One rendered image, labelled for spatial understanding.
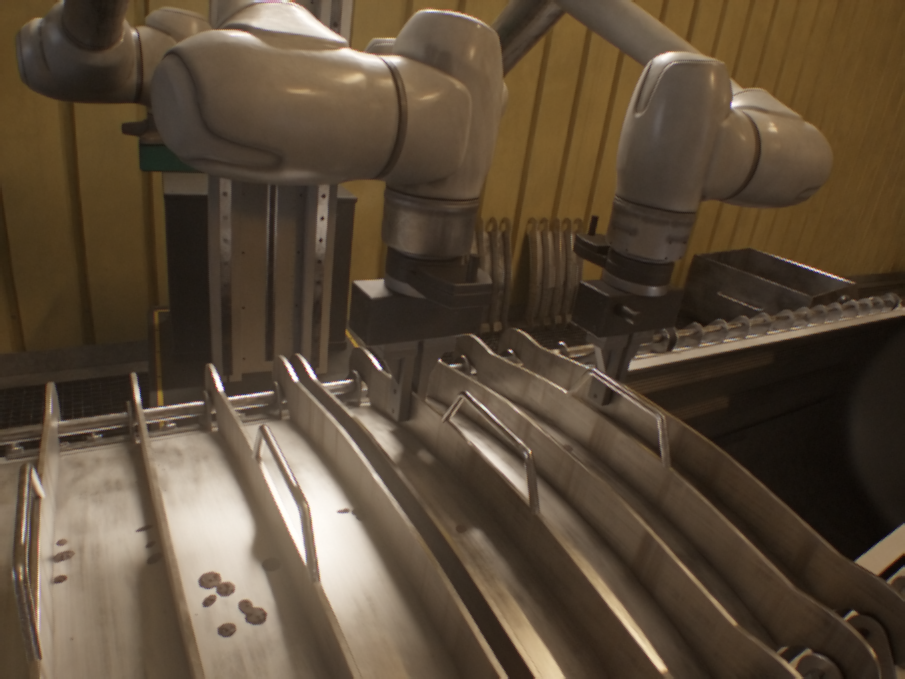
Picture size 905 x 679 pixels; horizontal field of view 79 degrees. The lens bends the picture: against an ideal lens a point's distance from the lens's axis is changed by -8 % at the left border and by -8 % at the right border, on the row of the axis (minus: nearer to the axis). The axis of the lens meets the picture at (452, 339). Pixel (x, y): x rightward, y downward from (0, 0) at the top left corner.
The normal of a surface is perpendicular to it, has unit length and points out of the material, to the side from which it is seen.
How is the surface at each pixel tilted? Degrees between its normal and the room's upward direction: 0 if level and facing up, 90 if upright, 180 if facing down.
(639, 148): 92
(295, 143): 108
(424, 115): 81
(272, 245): 90
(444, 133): 92
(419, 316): 90
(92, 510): 8
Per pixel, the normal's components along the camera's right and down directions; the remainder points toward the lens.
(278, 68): 0.52, -0.18
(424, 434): -0.85, 0.11
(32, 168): 0.51, 0.41
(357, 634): 0.19, -0.85
